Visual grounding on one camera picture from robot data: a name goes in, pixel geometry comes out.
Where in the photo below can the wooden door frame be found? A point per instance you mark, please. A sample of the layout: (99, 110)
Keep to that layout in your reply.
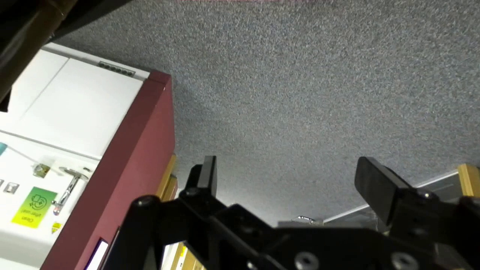
(468, 181)

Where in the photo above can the green wall poster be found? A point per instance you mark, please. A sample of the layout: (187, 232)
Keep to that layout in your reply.
(33, 208)

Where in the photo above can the wall power socket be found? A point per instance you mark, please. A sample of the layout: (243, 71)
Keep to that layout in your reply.
(10, 188)

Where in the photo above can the white lower kitchen cabinets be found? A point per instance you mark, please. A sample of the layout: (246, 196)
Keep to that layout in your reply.
(75, 100)

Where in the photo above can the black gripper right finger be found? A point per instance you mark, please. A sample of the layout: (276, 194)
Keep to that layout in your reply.
(399, 200)

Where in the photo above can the chrome kitchen tap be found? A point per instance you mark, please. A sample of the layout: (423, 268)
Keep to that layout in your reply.
(67, 188)

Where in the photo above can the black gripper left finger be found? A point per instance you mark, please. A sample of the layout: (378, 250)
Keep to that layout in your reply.
(199, 220)

